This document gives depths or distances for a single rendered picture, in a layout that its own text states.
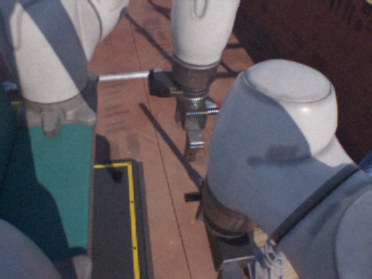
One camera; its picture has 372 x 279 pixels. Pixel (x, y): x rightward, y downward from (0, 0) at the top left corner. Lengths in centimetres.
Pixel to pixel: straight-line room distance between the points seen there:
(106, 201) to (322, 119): 84
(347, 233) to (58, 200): 46
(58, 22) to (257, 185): 44
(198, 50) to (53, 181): 36
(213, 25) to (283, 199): 30
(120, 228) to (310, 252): 76
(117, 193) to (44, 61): 57
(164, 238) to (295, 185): 106
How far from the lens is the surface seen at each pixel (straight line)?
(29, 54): 56
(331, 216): 22
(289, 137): 21
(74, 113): 64
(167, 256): 123
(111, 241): 92
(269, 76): 22
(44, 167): 59
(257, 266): 127
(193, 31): 46
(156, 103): 177
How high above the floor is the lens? 117
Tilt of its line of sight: 49 degrees down
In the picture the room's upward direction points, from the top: 9 degrees clockwise
